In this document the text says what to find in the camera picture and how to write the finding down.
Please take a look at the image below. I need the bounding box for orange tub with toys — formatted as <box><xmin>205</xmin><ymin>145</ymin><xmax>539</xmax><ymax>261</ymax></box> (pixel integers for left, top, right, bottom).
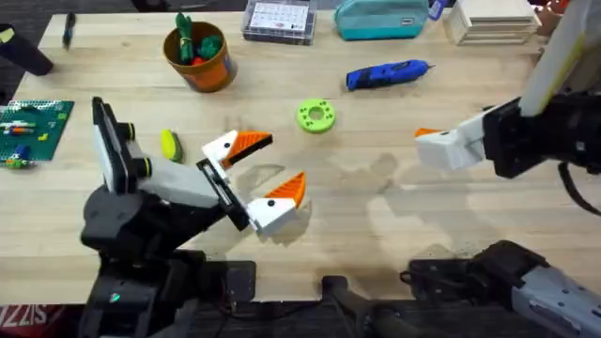
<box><xmin>162</xmin><ymin>11</ymin><xmax>239</xmax><ymax>94</ymax></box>

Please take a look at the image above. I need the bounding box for blue electric screwdriver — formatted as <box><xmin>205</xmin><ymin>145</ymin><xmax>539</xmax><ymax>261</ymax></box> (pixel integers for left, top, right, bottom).
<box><xmin>345</xmin><ymin>58</ymin><xmax>437</xmax><ymax>92</ymax></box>

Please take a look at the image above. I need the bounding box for black cylinder object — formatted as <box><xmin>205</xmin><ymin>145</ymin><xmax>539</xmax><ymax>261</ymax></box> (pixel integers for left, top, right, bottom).
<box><xmin>0</xmin><ymin>23</ymin><xmax>54</xmax><ymax>77</ymax></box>

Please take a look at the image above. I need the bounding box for green board with toy blocks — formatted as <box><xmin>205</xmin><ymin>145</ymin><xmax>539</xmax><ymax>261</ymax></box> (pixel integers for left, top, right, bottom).
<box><xmin>0</xmin><ymin>99</ymin><xmax>76</xmax><ymax>170</ymax></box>

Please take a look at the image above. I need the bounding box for teal zip pouch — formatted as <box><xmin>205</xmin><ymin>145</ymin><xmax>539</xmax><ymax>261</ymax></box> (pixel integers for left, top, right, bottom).
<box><xmin>333</xmin><ymin>0</ymin><xmax>430</xmax><ymax>42</ymax></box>

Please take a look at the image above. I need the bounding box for yellow green vegetable toy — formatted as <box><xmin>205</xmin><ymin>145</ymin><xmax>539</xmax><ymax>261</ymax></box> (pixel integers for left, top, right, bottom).
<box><xmin>160</xmin><ymin>128</ymin><xmax>185</xmax><ymax>164</ymax></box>

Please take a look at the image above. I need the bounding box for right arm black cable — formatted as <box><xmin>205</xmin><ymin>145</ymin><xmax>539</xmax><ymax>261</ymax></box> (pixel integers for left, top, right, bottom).
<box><xmin>557</xmin><ymin>161</ymin><xmax>601</xmax><ymax>218</ymax></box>

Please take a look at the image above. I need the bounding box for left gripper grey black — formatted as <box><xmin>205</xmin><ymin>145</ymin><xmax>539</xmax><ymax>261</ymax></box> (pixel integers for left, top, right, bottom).
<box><xmin>124</xmin><ymin>130</ymin><xmax>308</xmax><ymax>238</ymax></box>

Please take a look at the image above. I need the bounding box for pale wooden box stack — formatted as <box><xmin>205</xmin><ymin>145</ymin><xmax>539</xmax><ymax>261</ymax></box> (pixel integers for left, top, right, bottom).
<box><xmin>442</xmin><ymin>0</ymin><xmax>544</xmax><ymax>47</ymax></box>

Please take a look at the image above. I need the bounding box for black pen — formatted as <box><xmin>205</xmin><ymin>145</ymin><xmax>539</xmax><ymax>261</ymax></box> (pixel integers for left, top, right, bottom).
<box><xmin>61</xmin><ymin>10</ymin><xmax>78</xmax><ymax>52</ymax></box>

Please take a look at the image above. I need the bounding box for right wrist upright plate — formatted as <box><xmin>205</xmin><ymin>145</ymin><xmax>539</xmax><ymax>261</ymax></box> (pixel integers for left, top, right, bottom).
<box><xmin>517</xmin><ymin>0</ymin><xmax>594</xmax><ymax>118</ymax></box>

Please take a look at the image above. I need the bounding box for reddish brown object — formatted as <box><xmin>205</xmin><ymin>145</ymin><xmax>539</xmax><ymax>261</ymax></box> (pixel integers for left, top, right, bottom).
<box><xmin>533</xmin><ymin>0</ymin><xmax>572</xmax><ymax>38</ymax></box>

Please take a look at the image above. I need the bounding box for clear plastic parts box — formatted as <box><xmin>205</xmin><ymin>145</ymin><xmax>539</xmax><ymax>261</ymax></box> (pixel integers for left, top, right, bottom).
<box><xmin>240</xmin><ymin>0</ymin><xmax>318</xmax><ymax>47</ymax></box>

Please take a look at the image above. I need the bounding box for green disc with holes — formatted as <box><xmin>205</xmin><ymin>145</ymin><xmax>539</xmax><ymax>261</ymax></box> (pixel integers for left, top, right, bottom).
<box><xmin>295</xmin><ymin>97</ymin><xmax>337</xmax><ymax>135</ymax></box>

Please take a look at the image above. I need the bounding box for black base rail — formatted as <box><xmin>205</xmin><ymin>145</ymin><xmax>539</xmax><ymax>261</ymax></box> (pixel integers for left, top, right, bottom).
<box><xmin>185</xmin><ymin>259</ymin><xmax>517</xmax><ymax>338</ymax></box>

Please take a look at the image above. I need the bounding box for red printed sheet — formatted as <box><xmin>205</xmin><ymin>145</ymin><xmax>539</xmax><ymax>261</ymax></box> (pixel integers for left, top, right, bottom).
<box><xmin>0</xmin><ymin>303</ymin><xmax>68</xmax><ymax>338</ymax></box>

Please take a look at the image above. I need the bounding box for small blue object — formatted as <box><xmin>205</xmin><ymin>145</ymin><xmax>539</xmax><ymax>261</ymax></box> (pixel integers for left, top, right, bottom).
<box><xmin>427</xmin><ymin>0</ymin><xmax>448</xmax><ymax>22</ymax></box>

